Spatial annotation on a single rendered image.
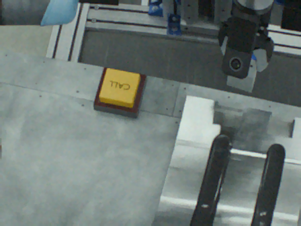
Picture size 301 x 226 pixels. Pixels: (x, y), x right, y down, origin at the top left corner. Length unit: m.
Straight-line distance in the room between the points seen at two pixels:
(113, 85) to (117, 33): 0.80
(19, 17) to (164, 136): 0.50
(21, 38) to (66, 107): 1.07
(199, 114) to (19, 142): 0.34
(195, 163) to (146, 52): 0.92
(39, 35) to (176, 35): 0.50
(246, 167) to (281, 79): 0.90
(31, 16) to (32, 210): 0.48
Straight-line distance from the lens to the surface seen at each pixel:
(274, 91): 2.27
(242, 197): 1.40
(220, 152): 1.44
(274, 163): 1.44
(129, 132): 1.54
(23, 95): 1.59
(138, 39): 2.33
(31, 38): 2.61
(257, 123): 1.46
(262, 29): 1.32
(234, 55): 1.28
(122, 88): 1.54
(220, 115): 1.49
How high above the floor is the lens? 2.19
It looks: 62 degrees down
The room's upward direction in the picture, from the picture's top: 6 degrees counter-clockwise
